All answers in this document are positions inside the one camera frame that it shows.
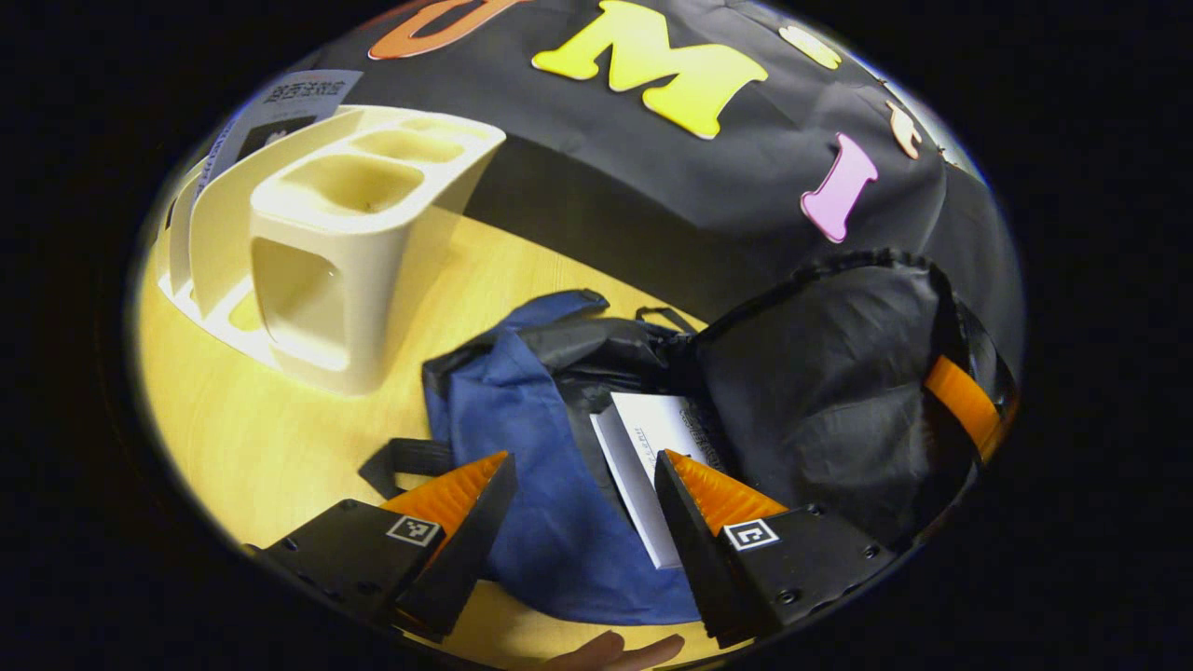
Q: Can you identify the white book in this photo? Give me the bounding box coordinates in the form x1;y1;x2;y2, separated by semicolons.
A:
589;391;733;570

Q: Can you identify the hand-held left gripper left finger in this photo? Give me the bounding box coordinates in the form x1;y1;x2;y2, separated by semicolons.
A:
250;451;519;646

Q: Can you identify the black backdrop cloth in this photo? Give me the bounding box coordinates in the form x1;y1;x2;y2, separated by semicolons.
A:
308;0;1026;374

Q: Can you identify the pale blue book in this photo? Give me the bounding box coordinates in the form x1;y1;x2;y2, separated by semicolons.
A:
198;69;365;192

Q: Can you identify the cream plastic bookshelf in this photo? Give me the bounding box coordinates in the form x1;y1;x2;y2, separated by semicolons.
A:
155;104;508;398

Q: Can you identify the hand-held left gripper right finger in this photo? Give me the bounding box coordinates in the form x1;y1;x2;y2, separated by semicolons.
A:
654;448;898;650

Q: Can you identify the blue schoolbag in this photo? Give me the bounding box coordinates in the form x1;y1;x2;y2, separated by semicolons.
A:
359;247;1022;627

